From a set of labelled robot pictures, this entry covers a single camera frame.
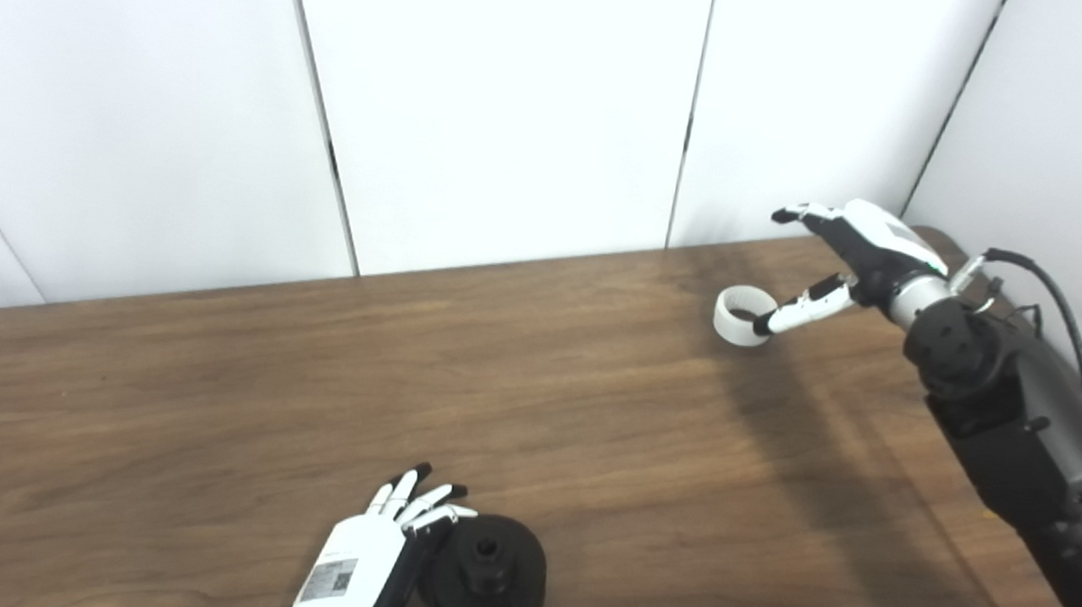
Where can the round black stepped part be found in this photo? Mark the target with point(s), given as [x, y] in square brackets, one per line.
[517, 578]

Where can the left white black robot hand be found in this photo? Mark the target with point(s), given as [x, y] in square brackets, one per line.
[356, 567]

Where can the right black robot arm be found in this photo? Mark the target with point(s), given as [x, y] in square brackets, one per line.
[1027, 433]

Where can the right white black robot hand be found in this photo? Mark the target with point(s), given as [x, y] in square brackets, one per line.
[878, 256]

